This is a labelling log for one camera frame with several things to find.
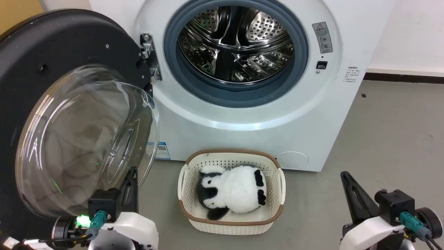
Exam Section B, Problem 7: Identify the left gripper teal plug cable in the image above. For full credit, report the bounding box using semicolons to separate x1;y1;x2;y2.
23;210;106;243

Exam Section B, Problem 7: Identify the black and white panda plush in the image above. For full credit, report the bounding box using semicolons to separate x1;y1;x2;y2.
197;165;267;220

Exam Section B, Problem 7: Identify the cream plastic laundry basket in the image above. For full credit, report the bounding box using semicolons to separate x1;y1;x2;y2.
178;149;286;235

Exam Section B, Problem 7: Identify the grey warning sticker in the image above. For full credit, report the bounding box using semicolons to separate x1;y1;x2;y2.
312;22;333;54

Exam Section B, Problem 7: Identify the black round glass washer door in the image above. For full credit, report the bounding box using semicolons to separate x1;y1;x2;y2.
0;9;160;250

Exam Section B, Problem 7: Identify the gripper teal plug cable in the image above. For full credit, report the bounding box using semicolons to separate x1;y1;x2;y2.
23;210;106;243
400;212;440;250

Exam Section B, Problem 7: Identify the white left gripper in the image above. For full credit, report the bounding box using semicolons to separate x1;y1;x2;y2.
52;167;159;250

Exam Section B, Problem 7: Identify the round white filter cover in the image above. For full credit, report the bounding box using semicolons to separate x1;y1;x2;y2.
276;151;309;170

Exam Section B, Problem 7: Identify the white front-load washing machine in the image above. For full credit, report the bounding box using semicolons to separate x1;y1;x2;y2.
88;0;396;172

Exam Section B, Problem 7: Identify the blue QR code sticker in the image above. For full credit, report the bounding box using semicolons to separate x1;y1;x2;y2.
147;141;171;160

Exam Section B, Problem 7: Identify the stainless steel washer drum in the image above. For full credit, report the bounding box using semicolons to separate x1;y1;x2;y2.
178;5;295;84

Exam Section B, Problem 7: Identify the small printed text label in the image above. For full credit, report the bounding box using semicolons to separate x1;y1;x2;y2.
343;66;361;84

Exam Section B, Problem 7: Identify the dark wall baseboard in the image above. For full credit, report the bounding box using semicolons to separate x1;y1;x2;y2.
364;72;444;85

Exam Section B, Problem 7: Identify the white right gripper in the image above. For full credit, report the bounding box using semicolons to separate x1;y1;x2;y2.
339;171;443;250

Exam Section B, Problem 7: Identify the metal door hinge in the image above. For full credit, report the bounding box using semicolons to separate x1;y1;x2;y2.
140;33;163;82

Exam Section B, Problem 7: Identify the right gripper teal plug cable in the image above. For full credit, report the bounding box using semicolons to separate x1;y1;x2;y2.
400;212;440;250

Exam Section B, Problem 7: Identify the yellow wooden panel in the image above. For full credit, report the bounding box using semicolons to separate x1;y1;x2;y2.
0;0;44;35

